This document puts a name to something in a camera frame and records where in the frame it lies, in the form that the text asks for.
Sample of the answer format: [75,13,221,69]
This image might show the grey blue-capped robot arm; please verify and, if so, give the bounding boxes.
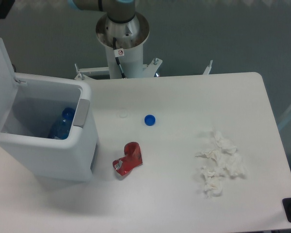
[68,0,149,49]

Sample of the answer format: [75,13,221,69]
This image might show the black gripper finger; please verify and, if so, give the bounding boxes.
[0,0,15,19]

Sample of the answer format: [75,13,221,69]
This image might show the crumpled white tissue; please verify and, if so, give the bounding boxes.
[196,129,247,198]

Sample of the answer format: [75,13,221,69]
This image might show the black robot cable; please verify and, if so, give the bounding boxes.
[113,37,127,79]

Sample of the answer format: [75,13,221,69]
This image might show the crushed red can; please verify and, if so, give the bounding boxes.
[112,142,143,180]

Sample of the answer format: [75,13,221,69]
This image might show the blue plastic bottle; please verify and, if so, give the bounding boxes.
[48,107,75,140]

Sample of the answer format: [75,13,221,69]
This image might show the white plastic trash can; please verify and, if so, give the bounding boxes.
[0,73,98,182]

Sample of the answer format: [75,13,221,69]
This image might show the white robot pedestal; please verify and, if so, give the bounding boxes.
[105,45,144,78]

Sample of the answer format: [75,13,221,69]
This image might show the blue bottle cap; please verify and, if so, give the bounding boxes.
[144,115,156,126]

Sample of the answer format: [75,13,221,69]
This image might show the white trash can lid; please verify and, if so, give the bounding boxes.
[0,38,18,133]

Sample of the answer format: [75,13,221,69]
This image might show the white base frame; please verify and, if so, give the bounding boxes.
[74,57,214,80]

